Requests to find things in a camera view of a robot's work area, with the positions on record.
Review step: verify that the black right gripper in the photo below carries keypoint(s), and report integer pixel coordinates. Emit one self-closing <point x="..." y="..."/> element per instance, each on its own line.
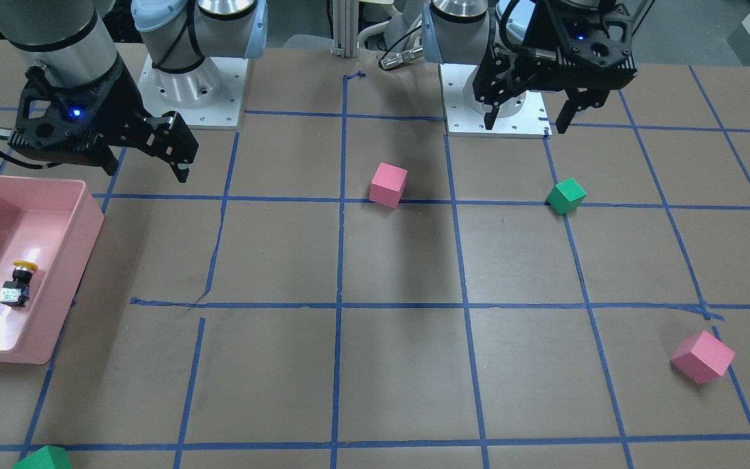
<point x="122" y="99"/>

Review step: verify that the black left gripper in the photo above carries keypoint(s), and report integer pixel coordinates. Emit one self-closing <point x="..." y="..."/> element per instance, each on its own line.
<point x="523" y="67"/>

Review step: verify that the yellow push button switch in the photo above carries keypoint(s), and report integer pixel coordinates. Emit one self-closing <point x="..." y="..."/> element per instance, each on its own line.
<point x="16" y="291"/>

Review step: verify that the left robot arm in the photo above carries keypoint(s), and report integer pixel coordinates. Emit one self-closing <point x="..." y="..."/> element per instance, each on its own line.
<point x="458" y="32"/>

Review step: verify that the green cube near base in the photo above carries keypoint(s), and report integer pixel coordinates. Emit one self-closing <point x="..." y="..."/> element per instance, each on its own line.
<point x="566" y="196"/>

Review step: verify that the pink plastic bin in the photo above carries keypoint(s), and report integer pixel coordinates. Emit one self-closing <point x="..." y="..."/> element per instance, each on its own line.
<point x="48" y="228"/>

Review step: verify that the pink cube centre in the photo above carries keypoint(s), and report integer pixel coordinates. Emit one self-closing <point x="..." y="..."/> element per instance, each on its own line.
<point x="387" y="185"/>

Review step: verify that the pink cube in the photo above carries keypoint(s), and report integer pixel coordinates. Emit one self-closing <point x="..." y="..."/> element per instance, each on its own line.
<point x="387" y="185"/>
<point x="703" y="357"/>

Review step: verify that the pink cube far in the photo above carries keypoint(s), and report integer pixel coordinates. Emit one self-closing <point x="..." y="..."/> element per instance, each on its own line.
<point x="703" y="357"/>

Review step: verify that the green cube near bin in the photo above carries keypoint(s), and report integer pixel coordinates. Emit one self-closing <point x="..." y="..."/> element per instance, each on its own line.
<point x="47" y="457"/>

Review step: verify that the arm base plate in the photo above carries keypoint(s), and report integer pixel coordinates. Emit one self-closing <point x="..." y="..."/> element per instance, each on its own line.
<point x="208" y="98"/>
<point x="522" y="116"/>

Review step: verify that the aluminium frame post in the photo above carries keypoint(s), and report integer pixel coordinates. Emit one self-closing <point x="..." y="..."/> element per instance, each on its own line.
<point x="344" y="28"/>

